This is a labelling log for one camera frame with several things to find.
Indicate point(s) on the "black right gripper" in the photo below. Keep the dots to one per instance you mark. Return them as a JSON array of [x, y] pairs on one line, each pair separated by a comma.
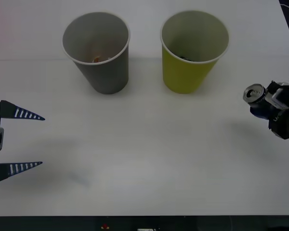
[[279, 122]]

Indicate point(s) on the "silver drink can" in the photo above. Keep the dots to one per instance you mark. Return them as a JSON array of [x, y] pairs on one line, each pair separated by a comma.
[[253, 95]]

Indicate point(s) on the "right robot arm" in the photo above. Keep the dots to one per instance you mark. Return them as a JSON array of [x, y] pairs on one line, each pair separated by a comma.
[[280, 98]]

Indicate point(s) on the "yellow-green plastic waste bin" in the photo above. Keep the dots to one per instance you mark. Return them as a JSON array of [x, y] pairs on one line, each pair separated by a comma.
[[183, 77]]

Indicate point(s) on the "grey plastic waste bin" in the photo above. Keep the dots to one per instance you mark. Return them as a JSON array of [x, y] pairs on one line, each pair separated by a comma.
[[106, 77]]

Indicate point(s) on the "orange-labelled can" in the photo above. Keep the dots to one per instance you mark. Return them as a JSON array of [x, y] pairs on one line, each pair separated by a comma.
[[96, 59]]

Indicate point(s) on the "red button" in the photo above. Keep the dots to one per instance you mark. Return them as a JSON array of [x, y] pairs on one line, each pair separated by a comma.
[[105, 226]]

